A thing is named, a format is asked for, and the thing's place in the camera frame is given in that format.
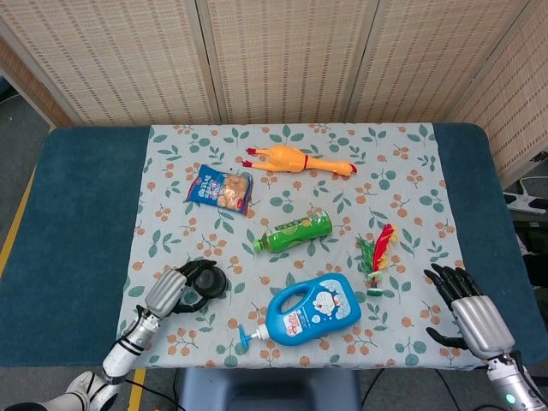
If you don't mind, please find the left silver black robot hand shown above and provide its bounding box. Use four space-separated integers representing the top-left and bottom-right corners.
144 259 217 320

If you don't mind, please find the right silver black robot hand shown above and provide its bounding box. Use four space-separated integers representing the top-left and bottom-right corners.
422 263 516 360

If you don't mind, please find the black round object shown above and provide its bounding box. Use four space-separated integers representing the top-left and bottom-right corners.
192 267 229 301

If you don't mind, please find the black equipment beside table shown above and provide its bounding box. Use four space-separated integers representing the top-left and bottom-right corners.
513 213 548 290

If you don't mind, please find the blue snack bag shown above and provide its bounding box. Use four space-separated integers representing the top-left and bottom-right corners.
184 164 254 217

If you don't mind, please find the dark blue table cover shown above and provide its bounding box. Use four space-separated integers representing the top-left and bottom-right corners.
0 122 548 369

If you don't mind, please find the colourful feather shuttlecock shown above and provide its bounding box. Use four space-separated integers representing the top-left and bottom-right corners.
355 223 398 297

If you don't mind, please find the white stand base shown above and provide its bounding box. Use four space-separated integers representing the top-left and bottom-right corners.
503 175 548 213

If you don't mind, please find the blue grey chair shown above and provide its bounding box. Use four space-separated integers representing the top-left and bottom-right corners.
177 366 363 411

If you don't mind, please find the green drink bottle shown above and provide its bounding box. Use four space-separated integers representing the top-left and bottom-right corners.
252 210 334 254

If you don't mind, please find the blue cartoon pump bottle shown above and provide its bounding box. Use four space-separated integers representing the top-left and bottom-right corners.
238 273 363 354

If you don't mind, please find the floral leaf-print tablecloth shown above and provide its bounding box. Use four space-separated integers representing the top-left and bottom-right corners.
116 122 489 372

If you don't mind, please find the yellow rubber chicken toy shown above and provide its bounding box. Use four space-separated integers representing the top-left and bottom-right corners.
241 144 359 176

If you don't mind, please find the woven bamboo folding screen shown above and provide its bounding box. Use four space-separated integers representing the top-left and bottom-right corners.
0 0 548 185

